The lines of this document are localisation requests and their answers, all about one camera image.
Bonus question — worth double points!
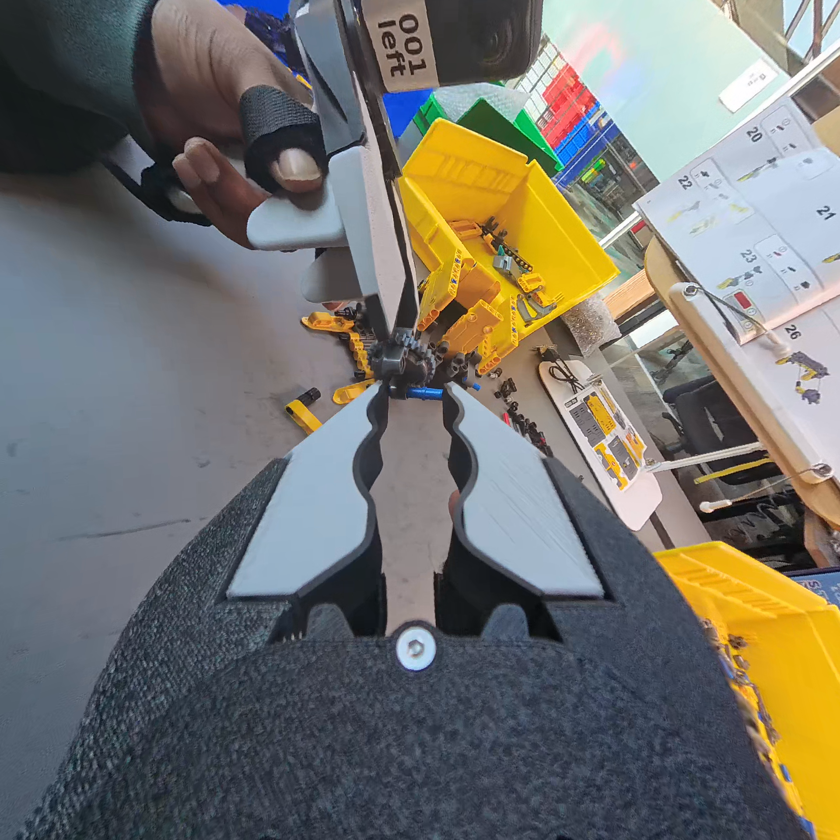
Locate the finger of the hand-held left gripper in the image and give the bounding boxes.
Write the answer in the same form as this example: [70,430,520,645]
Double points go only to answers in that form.
[386,140,424,327]
[330,72,422,340]

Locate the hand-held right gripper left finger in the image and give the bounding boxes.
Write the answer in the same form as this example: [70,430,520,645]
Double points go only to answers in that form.
[226,382,389,599]

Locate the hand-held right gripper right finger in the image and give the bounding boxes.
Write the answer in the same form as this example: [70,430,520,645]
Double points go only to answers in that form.
[443,382,605,601]

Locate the grey lego gear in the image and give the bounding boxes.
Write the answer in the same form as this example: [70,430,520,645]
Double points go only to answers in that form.
[367,328,439,388]

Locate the person's left forearm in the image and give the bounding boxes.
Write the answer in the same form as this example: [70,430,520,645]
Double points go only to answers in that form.
[0,0,161,175]

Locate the large yellow black lego model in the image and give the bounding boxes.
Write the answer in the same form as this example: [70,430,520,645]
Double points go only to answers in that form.
[416,256,519,388]

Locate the heap of large lego parts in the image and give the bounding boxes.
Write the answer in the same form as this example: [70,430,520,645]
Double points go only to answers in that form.
[449,217,565,326]

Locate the yellow grey lego claw assembly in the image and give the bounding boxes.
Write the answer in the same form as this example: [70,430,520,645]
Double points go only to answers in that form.
[301,302,382,406]

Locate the pile of small lego pieces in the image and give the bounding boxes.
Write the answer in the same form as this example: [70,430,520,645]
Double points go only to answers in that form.
[492,374,555,457]

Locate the heap of mixed lego parts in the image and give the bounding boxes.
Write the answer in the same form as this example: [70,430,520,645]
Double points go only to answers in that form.
[699,617,815,840]

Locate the blue toy set box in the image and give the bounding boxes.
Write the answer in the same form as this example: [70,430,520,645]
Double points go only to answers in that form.
[787,567,840,606]

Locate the lego instruction booklet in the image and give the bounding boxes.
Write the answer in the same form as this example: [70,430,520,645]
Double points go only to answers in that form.
[633,95,840,434]

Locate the person's left hand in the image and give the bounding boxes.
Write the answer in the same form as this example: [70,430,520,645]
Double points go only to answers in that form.
[134,0,329,249]

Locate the bubble wrap sheet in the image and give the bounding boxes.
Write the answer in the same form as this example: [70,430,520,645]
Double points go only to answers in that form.
[433,82,529,122]
[561,295,621,355]

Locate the green storage bin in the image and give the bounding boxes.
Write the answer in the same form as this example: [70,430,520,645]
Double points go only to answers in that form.
[413,92,565,175]

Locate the blue storage bin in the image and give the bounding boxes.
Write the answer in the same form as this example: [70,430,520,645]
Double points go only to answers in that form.
[217,0,434,139]

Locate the book stand with white base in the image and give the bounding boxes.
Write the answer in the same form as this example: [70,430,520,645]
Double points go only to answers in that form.
[538,233,840,532]

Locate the stack of red blue crates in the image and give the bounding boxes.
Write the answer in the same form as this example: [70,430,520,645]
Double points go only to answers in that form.
[512,39,657,191]

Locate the yellow grey sticker sheet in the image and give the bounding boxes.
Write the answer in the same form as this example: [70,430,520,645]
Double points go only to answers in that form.
[564,387,648,493]

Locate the yellow bin with large parts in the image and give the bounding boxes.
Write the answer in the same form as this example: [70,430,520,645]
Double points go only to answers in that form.
[398,118,621,358]

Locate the black office chair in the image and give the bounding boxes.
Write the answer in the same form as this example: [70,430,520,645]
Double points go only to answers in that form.
[663,374,782,460]

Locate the yellow bin with small parts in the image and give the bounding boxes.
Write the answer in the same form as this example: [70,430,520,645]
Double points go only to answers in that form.
[656,541,840,840]

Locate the black cable with plug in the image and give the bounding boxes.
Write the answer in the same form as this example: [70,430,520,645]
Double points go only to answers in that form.
[535,344,595,395]

